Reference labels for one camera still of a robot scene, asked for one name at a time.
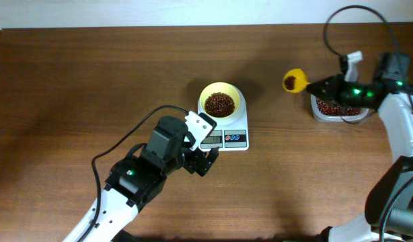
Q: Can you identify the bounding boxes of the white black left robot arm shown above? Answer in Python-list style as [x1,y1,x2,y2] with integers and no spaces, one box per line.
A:
[65,112,219,241]

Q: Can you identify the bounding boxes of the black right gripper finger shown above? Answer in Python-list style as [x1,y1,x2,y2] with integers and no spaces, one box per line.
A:
[309,90,341,106]
[306,74,344,94]

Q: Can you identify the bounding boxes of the yellow plastic bowl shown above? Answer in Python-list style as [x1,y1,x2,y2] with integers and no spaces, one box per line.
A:
[199,82,241,118]

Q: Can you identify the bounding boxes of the yellow measuring scoop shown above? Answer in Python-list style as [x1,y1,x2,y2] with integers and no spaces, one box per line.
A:
[282,69,309,93]

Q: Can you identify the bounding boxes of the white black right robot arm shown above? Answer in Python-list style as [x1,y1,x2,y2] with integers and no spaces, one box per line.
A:
[306,51,413,241]

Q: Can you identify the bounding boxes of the red beans in scoop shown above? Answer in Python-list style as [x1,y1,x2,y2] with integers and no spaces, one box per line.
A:
[284,75,296,90]

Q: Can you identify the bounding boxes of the clear plastic bean container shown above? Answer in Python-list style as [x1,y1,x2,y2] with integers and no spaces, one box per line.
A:
[311,95,369,122]

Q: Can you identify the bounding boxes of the red adzuki beans in container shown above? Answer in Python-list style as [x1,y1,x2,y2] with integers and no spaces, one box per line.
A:
[316,98,361,116]

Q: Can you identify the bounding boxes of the red beans in bowl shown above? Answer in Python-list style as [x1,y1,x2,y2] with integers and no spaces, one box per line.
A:
[204,92,235,118]

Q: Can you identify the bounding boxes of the white digital kitchen scale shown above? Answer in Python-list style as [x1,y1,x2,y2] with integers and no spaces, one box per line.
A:
[198,86,250,152]

